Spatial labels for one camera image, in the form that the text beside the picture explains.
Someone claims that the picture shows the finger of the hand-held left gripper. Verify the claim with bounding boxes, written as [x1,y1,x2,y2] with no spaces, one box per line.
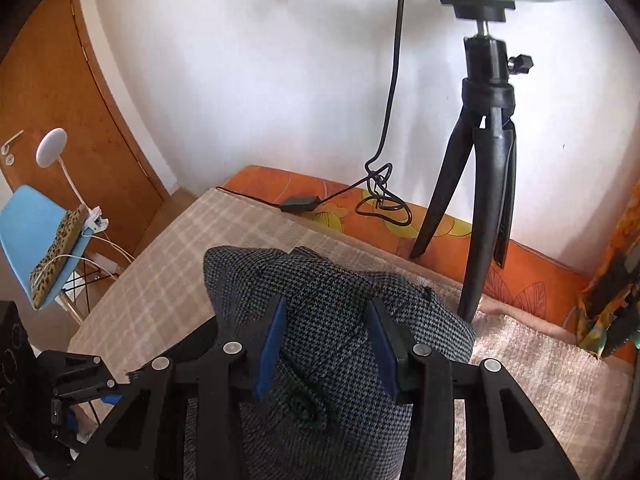
[36,351,122,407]

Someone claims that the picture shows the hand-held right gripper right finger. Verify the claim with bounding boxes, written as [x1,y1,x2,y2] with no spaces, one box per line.
[364,299,583,480]

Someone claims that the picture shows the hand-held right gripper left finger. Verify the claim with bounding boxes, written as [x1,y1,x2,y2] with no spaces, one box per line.
[65,296,288,480]

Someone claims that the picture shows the grey houndstooth pants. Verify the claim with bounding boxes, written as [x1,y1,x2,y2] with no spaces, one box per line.
[182,245,476,480]

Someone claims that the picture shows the leopard print pouch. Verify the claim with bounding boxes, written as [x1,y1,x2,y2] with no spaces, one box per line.
[29,204,92,311]

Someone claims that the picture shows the beige checked blanket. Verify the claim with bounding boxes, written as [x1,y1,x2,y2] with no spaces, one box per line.
[67,187,637,480]

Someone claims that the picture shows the blue chair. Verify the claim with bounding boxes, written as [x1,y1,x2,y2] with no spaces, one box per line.
[0,185,132,326]

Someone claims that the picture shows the orange floral mattress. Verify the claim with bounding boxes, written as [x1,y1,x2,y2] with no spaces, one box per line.
[220,165,637,363]

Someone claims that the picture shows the white clip-on lamp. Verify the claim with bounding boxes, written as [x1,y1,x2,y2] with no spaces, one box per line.
[36,129,109,237]

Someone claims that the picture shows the colourful patterned cloth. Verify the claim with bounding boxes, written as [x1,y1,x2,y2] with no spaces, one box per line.
[575,195,640,361]

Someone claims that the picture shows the wooden door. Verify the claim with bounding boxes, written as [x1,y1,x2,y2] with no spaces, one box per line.
[0,0,170,243]

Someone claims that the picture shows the black tripod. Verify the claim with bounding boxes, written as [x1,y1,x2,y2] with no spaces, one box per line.
[410,0,536,323]

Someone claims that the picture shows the white cable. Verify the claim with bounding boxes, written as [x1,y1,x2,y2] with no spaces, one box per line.
[30,232,137,283]

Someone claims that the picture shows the white door handle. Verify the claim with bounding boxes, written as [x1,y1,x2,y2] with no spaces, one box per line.
[0,130,25,157]

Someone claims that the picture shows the black cable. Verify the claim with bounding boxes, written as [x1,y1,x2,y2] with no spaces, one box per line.
[215,0,416,235]

